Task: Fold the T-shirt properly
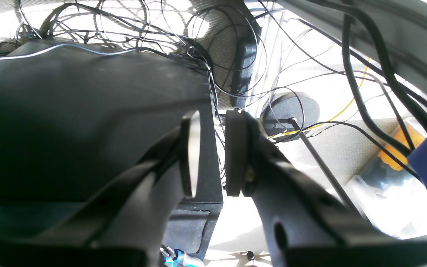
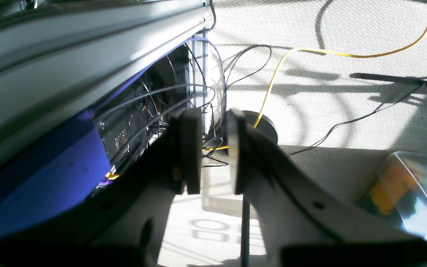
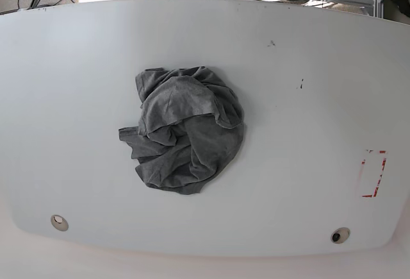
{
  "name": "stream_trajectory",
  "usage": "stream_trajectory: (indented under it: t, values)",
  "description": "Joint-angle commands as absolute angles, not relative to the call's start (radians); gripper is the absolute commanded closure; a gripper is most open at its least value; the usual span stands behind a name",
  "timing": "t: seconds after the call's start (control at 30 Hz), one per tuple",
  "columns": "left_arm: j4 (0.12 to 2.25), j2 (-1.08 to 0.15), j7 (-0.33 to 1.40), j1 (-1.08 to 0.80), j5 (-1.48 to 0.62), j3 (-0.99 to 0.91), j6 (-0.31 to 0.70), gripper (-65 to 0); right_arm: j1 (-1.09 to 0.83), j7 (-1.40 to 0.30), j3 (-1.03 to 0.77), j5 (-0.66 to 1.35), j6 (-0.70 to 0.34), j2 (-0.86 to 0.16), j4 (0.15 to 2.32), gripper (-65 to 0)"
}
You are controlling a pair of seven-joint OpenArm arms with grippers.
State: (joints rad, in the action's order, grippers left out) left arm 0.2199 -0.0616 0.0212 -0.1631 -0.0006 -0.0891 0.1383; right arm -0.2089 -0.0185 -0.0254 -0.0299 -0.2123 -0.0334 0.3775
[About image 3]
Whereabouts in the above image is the grey T-shirt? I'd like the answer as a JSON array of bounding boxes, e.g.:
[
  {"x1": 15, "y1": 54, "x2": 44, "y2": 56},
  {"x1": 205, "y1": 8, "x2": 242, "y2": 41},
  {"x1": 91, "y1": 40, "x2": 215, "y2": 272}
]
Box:
[{"x1": 119, "y1": 67, "x2": 245, "y2": 195}]

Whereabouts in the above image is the red tape rectangle marking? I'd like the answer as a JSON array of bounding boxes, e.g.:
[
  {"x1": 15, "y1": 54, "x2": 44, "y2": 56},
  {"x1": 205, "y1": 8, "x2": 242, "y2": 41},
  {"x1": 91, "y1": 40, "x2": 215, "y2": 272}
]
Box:
[{"x1": 358, "y1": 149, "x2": 388, "y2": 198}]

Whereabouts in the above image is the right round table grommet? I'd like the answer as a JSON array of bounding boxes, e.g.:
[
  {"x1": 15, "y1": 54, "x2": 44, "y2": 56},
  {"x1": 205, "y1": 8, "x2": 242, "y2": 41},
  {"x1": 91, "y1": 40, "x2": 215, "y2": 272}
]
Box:
[{"x1": 331, "y1": 227, "x2": 350, "y2": 244}]

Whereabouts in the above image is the round table grommet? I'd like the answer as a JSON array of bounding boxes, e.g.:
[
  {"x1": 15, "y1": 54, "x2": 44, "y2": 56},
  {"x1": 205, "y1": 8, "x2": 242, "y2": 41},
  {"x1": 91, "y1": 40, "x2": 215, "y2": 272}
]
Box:
[
  {"x1": 51, "y1": 215, "x2": 69, "y2": 232},
  {"x1": 331, "y1": 227, "x2": 350, "y2": 244}
]

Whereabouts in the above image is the left round table grommet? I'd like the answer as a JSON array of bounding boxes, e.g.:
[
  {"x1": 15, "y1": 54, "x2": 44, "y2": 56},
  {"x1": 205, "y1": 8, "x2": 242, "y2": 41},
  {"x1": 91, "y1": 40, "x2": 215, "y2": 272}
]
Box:
[{"x1": 51, "y1": 215, "x2": 69, "y2": 232}]

